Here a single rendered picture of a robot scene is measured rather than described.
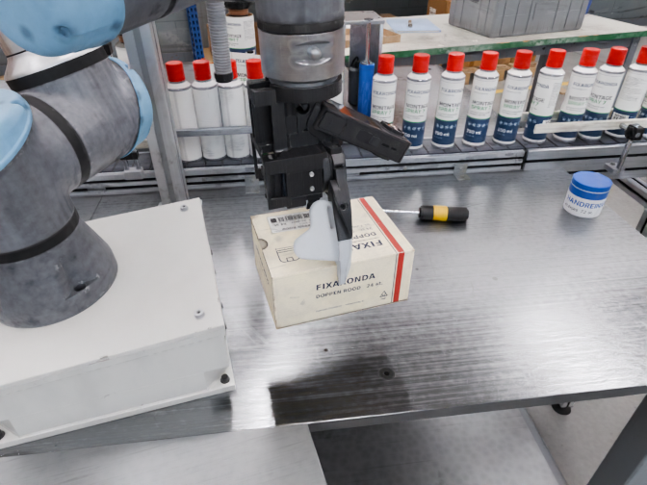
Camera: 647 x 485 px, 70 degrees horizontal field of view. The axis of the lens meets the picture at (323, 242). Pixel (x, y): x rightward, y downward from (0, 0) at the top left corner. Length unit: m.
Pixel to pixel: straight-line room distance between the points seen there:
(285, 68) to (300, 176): 0.10
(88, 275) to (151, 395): 0.16
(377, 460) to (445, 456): 0.17
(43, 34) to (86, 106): 0.27
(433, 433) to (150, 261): 0.92
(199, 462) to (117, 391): 0.13
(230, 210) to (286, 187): 0.52
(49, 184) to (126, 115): 0.13
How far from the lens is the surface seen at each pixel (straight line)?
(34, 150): 0.57
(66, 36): 0.34
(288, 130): 0.45
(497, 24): 2.66
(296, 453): 0.58
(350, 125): 0.46
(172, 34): 5.44
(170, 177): 0.94
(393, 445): 1.30
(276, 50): 0.42
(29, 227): 0.58
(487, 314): 0.76
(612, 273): 0.93
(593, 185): 1.03
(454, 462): 1.31
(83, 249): 0.62
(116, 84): 0.65
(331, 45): 0.42
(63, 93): 0.62
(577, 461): 1.70
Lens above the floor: 1.33
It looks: 36 degrees down
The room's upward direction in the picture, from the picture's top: straight up
